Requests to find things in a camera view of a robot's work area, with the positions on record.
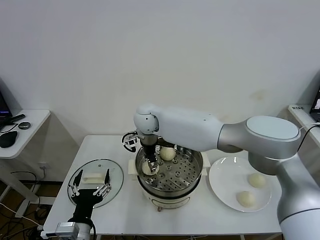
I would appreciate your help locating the white steamed baozi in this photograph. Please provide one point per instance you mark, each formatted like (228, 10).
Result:
(167, 153)
(256, 179)
(145, 170)
(246, 198)

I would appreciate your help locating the white round plate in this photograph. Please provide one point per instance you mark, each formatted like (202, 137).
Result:
(225, 185)

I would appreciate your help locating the black computer mouse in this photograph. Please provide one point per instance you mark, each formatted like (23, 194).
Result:
(8, 139)

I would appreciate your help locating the round black disc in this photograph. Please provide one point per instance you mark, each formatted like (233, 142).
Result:
(24, 125)

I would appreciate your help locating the white side table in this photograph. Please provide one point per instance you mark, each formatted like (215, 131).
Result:
(32, 120)
(300, 112)

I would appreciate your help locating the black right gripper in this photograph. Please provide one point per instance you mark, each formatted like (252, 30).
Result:
(149, 148)

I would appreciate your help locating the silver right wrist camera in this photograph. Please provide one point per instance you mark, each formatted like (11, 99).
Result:
(130, 142)

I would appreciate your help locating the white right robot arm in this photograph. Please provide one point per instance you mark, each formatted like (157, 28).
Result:
(200, 130)

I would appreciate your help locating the stainless steel steamer basket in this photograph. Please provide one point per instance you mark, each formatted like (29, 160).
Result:
(180, 180)

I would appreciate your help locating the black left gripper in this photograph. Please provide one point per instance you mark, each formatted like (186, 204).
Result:
(86, 200)

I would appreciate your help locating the black laptop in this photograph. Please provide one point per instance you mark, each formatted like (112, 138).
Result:
(316, 107)
(3, 110)

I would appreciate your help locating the white wall outlet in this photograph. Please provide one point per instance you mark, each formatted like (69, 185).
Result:
(43, 165)

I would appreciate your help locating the black remote stick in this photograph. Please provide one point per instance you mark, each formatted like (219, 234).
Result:
(18, 118)

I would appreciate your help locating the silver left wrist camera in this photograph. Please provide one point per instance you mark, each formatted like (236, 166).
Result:
(67, 227)

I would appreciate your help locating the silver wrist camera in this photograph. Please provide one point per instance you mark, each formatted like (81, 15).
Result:
(67, 227)
(130, 142)

